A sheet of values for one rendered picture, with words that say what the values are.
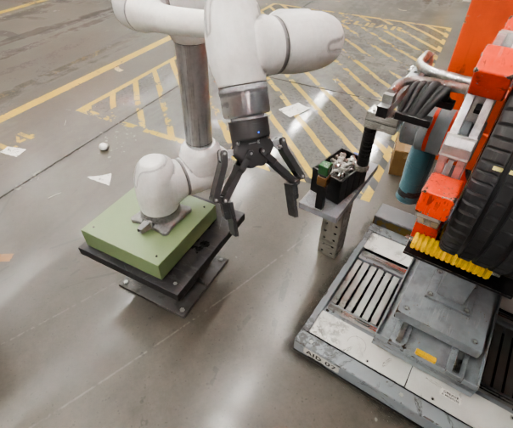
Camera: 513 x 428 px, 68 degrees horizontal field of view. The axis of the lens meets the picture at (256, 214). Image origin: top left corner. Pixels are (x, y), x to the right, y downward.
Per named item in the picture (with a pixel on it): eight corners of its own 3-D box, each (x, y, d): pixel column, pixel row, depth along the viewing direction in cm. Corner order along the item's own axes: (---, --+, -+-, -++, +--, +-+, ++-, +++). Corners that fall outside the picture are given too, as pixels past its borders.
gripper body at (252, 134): (258, 114, 75) (266, 160, 78) (219, 121, 72) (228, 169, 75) (277, 113, 69) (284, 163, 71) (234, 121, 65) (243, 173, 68)
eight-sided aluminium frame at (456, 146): (421, 261, 112) (503, 84, 75) (399, 252, 115) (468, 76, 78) (465, 171, 145) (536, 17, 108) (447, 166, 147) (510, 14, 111)
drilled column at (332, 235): (335, 259, 188) (348, 194, 159) (317, 250, 192) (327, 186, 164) (343, 246, 194) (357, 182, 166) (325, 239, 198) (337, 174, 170)
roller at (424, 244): (494, 287, 117) (502, 275, 113) (400, 247, 129) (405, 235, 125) (498, 274, 120) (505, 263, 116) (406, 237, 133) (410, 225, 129)
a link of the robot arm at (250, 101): (211, 91, 71) (217, 123, 73) (228, 87, 63) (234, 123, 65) (253, 84, 74) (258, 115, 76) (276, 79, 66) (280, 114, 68)
